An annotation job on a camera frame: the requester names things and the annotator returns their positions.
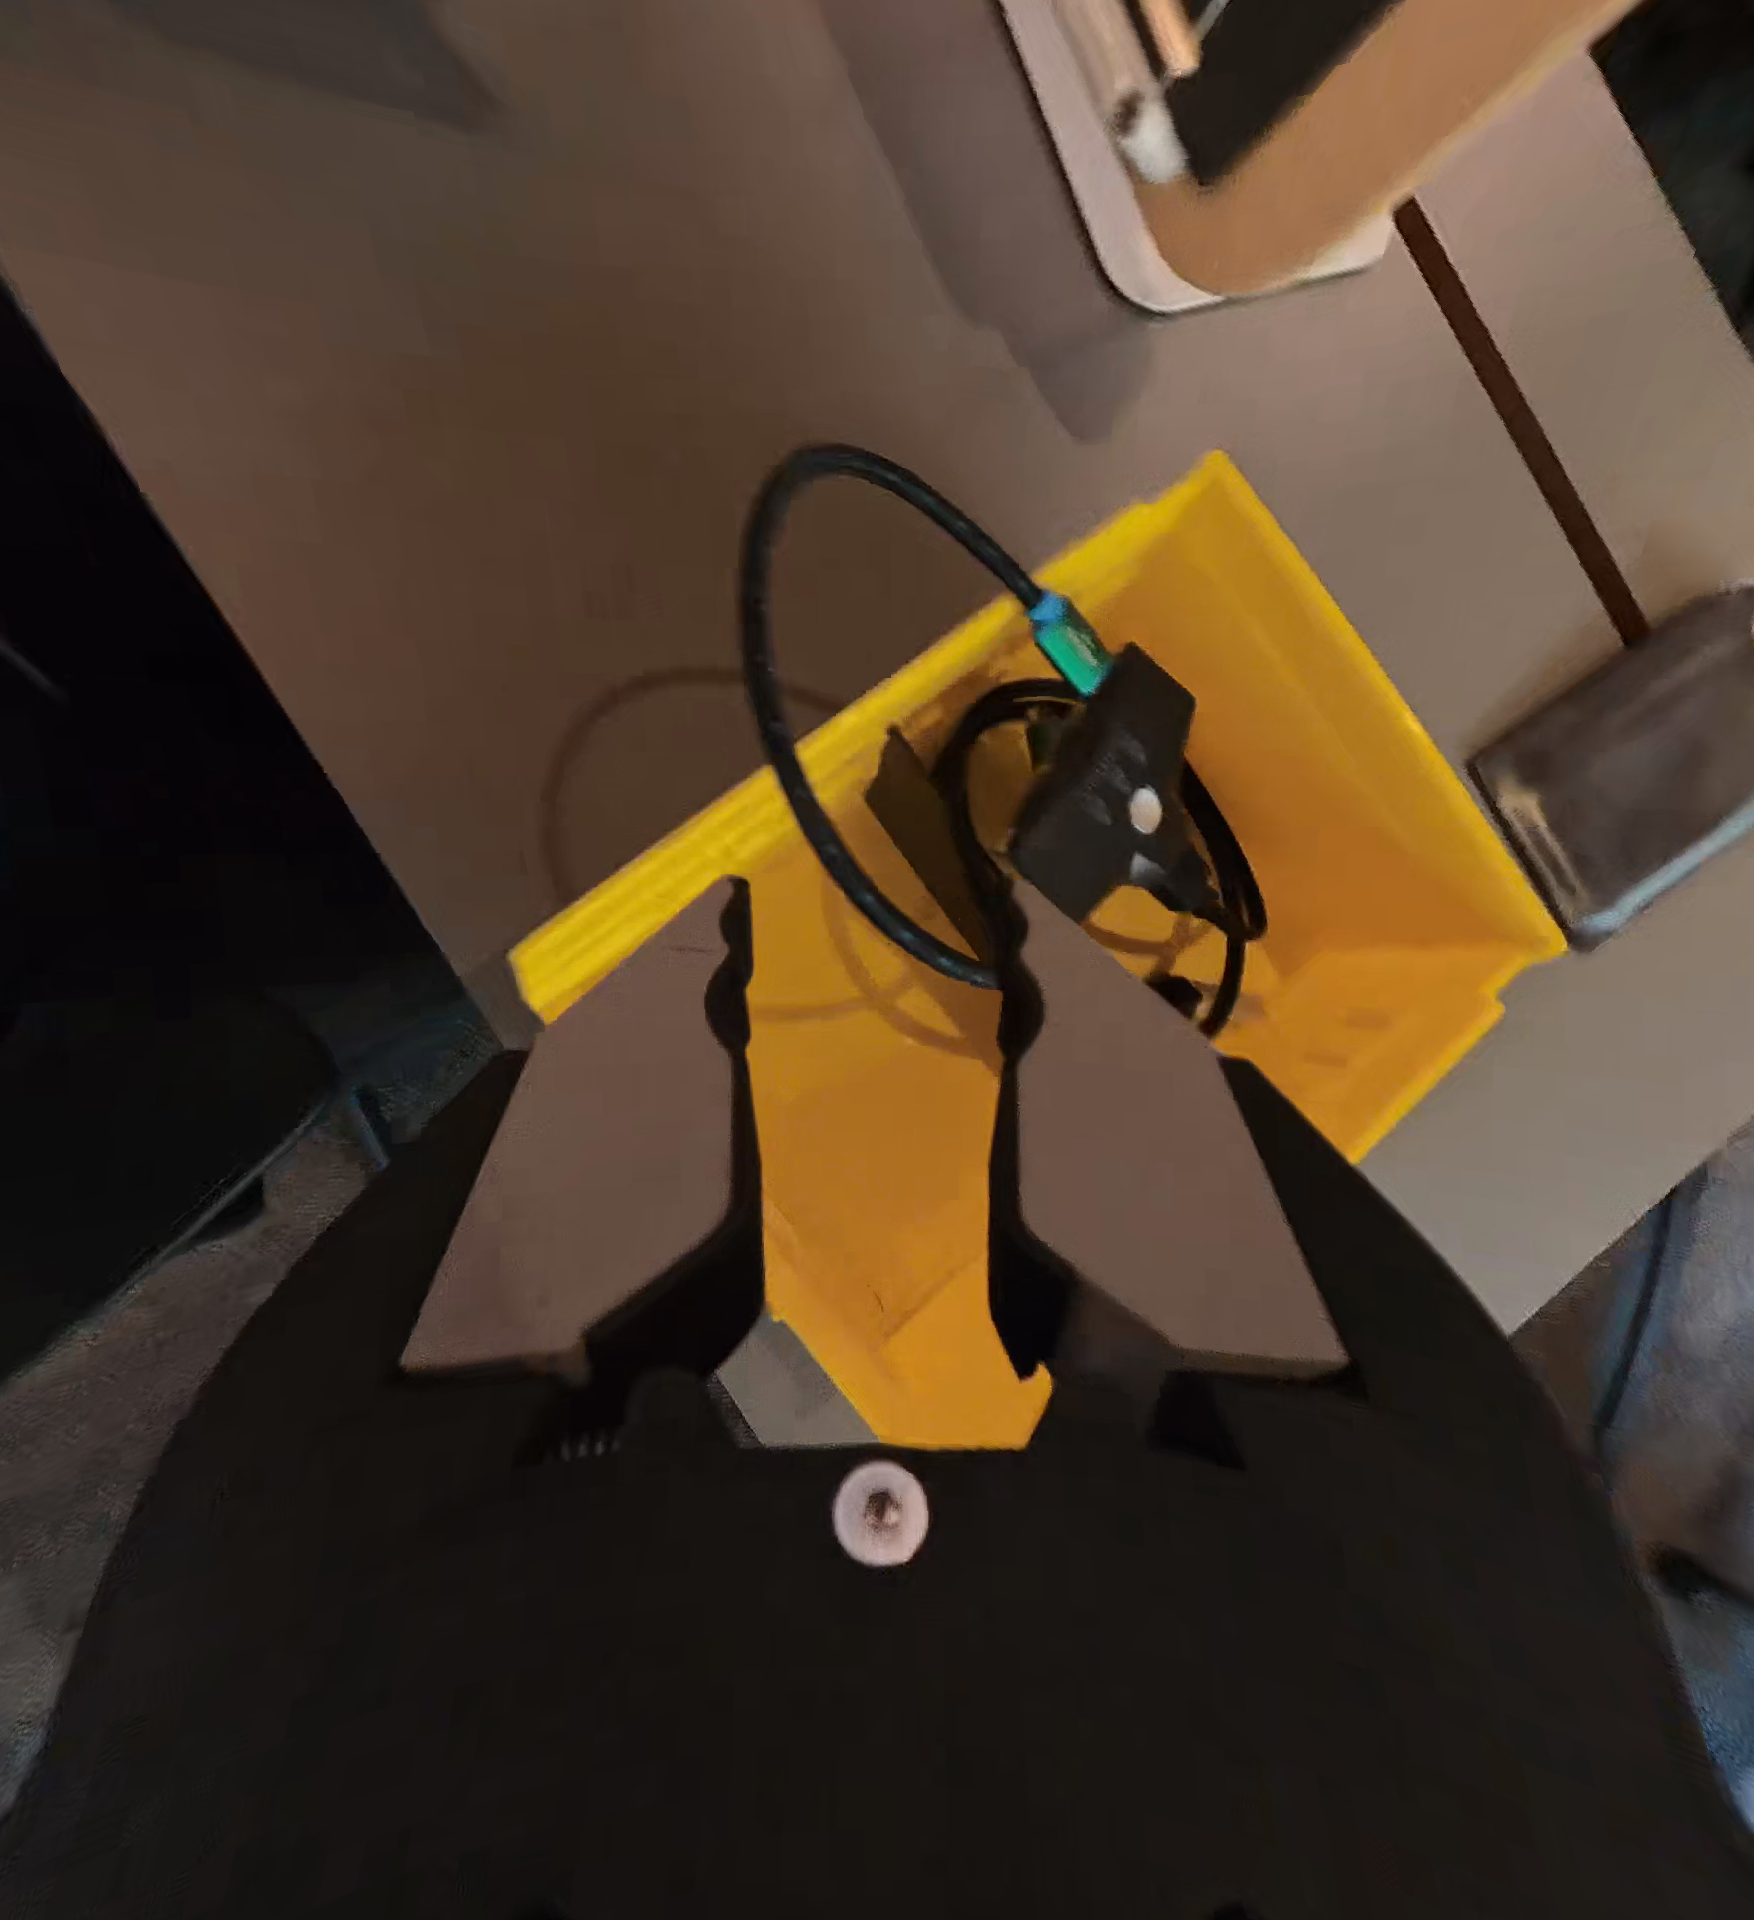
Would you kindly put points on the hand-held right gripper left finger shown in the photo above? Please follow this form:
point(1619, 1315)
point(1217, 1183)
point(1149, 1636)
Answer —
point(592, 1185)

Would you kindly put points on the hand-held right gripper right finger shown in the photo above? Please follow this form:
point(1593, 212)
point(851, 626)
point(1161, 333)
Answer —
point(1161, 1201)

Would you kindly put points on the yellow plastic bin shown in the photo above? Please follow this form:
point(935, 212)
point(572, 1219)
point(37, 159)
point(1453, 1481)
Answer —
point(1341, 900)

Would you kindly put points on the black multiport adapter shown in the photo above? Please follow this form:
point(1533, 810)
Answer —
point(1101, 782)

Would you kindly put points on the black bin divider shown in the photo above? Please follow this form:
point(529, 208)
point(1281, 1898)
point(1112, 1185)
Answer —
point(922, 826)

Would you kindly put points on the person's dark trouser leg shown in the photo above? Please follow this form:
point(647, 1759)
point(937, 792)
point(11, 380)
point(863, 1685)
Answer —
point(98, 752)

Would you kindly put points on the silver metal case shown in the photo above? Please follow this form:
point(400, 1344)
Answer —
point(1672, 752)

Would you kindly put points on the black wooden-rimmed board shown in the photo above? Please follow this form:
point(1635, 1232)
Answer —
point(1419, 136)

